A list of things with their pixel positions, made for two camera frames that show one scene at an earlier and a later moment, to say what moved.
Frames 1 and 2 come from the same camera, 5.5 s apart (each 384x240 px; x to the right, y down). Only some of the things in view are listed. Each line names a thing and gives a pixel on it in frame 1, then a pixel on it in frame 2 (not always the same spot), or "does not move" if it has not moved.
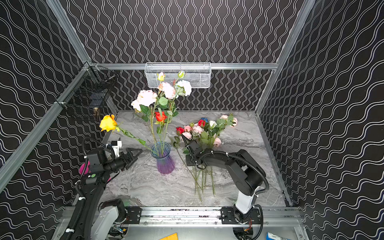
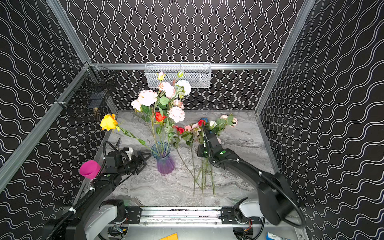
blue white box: [272, 236] does not move
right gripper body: [192, 151] -> [210, 141]
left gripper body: [126, 158] -> [137, 162]
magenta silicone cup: [82, 167] does not move
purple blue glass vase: [161, 150] does not move
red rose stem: [161, 117] does not move
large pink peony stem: [166, 90] -> [148, 98]
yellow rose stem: [108, 122] does not move
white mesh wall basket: [198, 74] does not move
